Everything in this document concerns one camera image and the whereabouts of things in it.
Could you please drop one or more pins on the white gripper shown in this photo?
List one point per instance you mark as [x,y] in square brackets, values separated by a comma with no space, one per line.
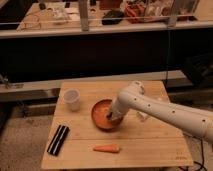
[118,109]

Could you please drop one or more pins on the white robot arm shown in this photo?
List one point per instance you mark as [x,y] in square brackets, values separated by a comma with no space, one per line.
[194,121]

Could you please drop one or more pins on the orange ceramic bowl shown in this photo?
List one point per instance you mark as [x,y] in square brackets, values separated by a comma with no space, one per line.
[99,114]

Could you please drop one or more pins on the white lotion bottle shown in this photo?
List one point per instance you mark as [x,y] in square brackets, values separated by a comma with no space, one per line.
[142,116]

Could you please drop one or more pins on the orange carrot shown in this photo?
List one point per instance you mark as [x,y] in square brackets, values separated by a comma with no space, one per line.
[112,148]

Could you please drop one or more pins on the translucent plastic cup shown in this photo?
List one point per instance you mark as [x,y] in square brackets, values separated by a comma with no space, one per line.
[71,98]

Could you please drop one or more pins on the wooden table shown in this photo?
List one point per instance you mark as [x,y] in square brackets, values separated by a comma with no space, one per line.
[142,144]

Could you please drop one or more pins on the black striped rectangular block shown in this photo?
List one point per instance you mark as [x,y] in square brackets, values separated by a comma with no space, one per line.
[57,140]

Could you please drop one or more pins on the black crate at right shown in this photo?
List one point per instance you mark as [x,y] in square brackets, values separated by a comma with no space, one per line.
[199,70]

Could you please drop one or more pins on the black bag on shelf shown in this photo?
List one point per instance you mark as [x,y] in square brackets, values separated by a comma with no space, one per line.
[112,17]

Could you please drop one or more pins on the red item on shelf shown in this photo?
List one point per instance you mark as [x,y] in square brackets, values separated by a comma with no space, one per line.
[134,13]

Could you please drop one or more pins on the grey metal rail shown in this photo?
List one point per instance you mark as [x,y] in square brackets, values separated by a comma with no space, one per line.
[107,86]

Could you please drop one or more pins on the metal post right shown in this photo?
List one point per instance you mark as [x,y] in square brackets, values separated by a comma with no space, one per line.
[174,13]

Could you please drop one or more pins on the metal post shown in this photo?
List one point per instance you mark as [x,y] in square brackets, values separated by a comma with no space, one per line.
[83,10]
[174,13]

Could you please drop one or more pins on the metal post left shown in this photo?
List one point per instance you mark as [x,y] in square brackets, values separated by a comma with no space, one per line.
[83,10]

